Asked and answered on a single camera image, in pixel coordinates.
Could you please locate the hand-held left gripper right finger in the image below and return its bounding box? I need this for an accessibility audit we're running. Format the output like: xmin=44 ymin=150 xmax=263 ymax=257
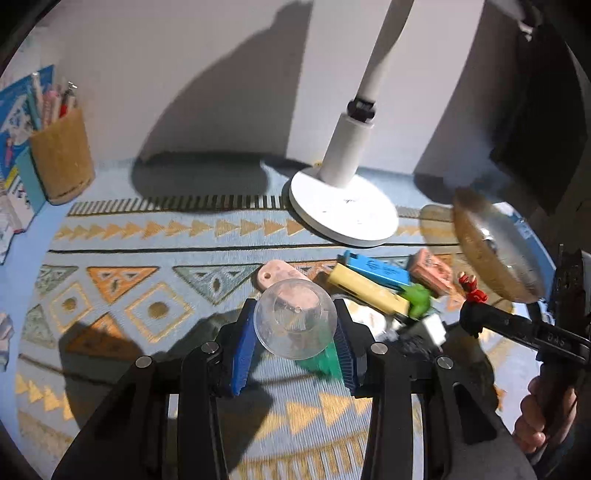
xmin=332 ymin=298 xmax=539 ymax=480

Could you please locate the small white cube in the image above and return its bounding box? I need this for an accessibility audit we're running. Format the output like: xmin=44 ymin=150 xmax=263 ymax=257
xmin=416 ymin=314 xmax=448 ymax=347

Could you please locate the teal edged notebook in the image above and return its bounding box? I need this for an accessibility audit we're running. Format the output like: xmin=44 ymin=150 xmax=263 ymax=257
xmin=15 ymin=147 xmax=47 ymax=215

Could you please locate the pink oval tag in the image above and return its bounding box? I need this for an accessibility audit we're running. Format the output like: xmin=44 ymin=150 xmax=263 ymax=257
xmin=257 ymin=260 xmax=311 ymax=291

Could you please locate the bunch of pens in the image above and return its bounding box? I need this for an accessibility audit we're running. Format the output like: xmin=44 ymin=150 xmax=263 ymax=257
xmin=25 ymin=71 xmax=79 ymax=134

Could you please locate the blue rectangular block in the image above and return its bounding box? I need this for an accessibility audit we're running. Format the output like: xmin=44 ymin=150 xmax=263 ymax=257
xmin=336 ymin=250 xmax=411 ymax=292

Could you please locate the cork pen holder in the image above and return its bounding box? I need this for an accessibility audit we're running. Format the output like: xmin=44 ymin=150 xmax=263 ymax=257
xmin=28 ymin=107 xmax=97 ymax=206

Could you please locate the blue patterned mat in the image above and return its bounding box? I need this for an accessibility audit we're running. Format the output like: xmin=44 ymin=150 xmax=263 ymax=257
xmin=0 ymin=157 xmax=559 ymax=480

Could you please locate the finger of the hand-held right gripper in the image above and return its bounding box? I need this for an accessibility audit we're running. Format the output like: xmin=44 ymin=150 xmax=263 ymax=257
xmin=459 ymin=299 xmax=543 ymax=342

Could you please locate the stack of books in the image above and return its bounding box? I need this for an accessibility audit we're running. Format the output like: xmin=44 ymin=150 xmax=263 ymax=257
xmin=0 ymin=171 xmax=35 ymax=265

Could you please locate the white desk lamp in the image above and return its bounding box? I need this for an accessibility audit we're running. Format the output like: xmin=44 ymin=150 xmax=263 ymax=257
xmin=288 ymin=0 xmax=400 ymax=246

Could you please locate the person's right hand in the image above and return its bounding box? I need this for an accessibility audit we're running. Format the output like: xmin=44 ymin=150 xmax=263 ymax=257
xmin=512 ymin=376 xmax=555 ymax=455

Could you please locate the bright green toy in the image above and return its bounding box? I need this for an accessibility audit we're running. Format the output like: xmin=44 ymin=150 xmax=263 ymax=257
xmin=399 ymin=284 xmax=435 ymax=320

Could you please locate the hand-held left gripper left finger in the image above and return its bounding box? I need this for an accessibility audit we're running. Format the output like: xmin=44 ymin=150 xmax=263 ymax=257
xmin=52 ymin=298 xmax=259 ymax=480

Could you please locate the salmon pink eraser box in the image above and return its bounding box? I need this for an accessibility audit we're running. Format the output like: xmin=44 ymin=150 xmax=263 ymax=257
xmin=409 ymin=249 xmax=458 ymax=297

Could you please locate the teal green plastic toy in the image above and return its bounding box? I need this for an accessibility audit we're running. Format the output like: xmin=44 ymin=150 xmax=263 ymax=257
xmin=295 ymin=344 xmax=345 ymax=381

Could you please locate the yellow rectangular block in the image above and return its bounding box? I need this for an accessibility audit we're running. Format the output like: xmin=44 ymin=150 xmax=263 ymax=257
xmin=327 ymin=265 xmax=411 ymax=319

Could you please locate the black panel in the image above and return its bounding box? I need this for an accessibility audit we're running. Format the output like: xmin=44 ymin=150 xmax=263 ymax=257
xmin=489 ymin=18 xmax=587 ymax=215

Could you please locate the small red figure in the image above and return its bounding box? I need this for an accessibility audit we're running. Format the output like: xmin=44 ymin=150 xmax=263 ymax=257
xmin=457 ymin=271 xmax=488 ymax=303

